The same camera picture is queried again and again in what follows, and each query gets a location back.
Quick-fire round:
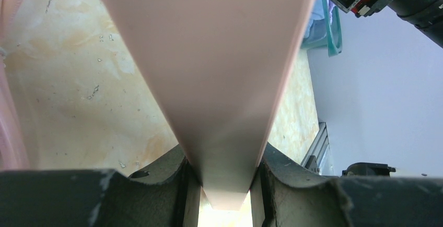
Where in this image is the teal plastic basket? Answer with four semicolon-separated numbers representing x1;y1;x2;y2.
300;0;343;57

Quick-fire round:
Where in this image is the pink power strip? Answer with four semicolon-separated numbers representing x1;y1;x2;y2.
101;0;314;210

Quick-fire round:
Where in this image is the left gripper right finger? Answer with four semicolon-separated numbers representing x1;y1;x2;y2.
250;145;442;226

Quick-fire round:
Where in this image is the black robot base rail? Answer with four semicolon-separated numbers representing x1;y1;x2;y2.
300;122;397;176

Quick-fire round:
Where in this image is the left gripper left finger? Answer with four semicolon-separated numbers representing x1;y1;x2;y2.
1;146;201;226

